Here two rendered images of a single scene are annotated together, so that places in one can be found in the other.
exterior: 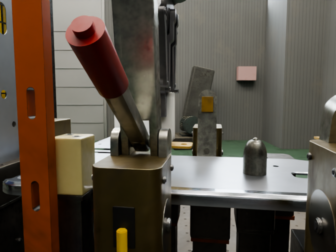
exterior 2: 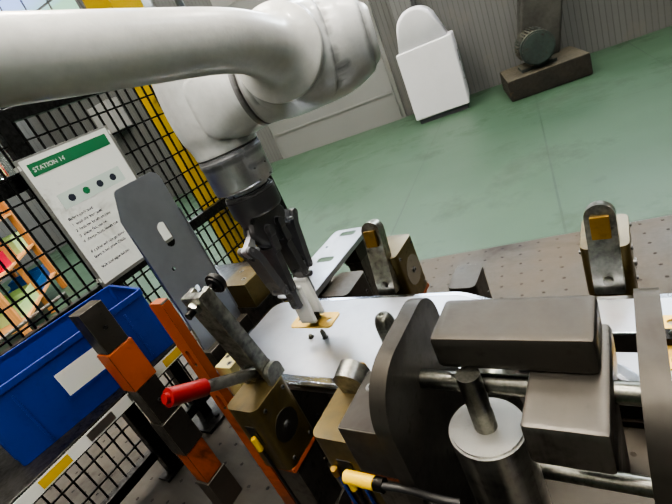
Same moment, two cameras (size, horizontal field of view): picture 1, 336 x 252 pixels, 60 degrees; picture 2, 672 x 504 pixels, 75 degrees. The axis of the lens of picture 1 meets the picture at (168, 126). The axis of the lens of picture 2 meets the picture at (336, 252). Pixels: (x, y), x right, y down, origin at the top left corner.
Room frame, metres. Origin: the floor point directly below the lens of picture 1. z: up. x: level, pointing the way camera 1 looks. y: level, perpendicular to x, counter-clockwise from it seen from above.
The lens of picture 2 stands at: (-0.09, -0.37, 1.40)
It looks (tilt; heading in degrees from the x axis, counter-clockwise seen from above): 23 degrees down; 30
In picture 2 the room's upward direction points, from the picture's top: 24 degrees counter-clockwise
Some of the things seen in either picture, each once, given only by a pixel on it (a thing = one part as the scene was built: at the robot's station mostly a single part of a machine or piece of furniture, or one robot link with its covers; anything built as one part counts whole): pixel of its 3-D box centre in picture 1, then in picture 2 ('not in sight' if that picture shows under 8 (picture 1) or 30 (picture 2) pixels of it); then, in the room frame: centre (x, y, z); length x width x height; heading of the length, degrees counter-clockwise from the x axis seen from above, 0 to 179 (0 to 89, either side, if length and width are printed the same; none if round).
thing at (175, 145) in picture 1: (163, 141); (313, 318); (0.42, 0.01, 1.04); 0.08 x 0.04 x 0.01; 81
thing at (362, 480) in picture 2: not in sight; (397, 488); (0.10, -0.23, 1.09); 0.10 x 0.01 x 0.01; 81
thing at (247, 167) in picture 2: not in sight; (238, 169); (0.42, 0.01, 1.31); 0.09 x 0.09 x 0.06
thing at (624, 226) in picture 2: not in sight; (620, 322); (0.54, -0.43, 0.87); 0.12 x 0.07 x 0.35; 171
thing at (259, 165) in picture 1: (254, 161); (387, 329); (0.40, -0.12, 1.02); 0.03 x 0.03 x 0.07
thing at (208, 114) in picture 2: not in sight; (207, 90); (0.42, -0.01, 1.42); 0.13 x 0.11 x 0.16; 96
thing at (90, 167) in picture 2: not in sight; (103, 205); (0.60, 0.53, 1.30); 0.23 x 0.02 x 0.31; 171
